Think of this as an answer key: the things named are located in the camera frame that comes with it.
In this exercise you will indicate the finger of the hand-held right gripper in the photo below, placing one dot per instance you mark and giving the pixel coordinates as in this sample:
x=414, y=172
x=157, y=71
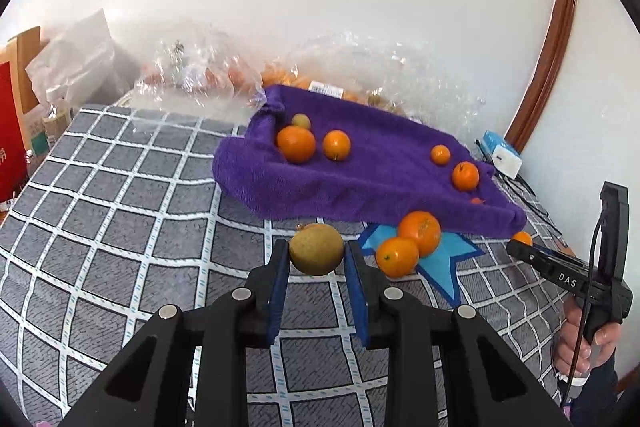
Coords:
x=525, y=254

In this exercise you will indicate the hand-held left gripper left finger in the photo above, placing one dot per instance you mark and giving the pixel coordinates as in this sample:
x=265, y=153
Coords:
x=277, y=287

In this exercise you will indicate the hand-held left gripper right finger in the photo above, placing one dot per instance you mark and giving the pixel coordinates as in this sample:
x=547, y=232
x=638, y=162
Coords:
x=359, y=297

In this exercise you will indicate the small yellow-green pear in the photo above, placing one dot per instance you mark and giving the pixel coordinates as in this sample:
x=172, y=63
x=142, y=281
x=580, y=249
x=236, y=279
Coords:
x=300, y=121
x=316, y=255

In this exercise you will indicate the large orange tangerine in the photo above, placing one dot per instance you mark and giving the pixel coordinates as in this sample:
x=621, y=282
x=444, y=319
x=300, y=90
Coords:
x=296, y=144
x=420, y=233

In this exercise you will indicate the purple towel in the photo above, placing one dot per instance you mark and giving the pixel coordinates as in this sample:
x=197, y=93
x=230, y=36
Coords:
x=390, y=187

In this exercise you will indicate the small orange tangerine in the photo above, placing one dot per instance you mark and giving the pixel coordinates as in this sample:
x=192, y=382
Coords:
x=440, y=155

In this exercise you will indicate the person's right forearm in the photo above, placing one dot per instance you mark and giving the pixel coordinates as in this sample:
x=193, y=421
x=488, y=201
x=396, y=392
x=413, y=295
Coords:
x=595, y=397

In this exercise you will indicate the person's right hand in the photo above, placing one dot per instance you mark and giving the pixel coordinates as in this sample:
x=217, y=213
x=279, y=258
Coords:
x=570, y=352

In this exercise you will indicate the white and blue box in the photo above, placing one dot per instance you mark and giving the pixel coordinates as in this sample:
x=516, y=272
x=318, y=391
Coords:
x=505, y=154

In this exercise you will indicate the grey checked cloth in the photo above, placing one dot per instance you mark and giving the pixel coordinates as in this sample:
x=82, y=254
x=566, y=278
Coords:
x=150, y=217

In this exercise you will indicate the clear plastic bag of tangerines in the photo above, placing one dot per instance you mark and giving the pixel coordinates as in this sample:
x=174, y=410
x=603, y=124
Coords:
x=400, y=72

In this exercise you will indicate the white plastic bag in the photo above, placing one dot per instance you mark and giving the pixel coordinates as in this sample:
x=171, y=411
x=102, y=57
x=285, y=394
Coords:
x=80, y=52

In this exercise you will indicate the red paper bag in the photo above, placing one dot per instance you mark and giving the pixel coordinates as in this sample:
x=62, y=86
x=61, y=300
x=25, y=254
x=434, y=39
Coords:
x=10, y=132

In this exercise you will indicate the brown wooden door frame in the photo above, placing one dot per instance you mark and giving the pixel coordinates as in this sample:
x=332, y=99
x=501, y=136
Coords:
x=555, y=47

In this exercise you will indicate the wooden bed frame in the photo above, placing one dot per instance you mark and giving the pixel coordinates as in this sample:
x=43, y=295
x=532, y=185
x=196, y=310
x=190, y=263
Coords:
x=25, y=52

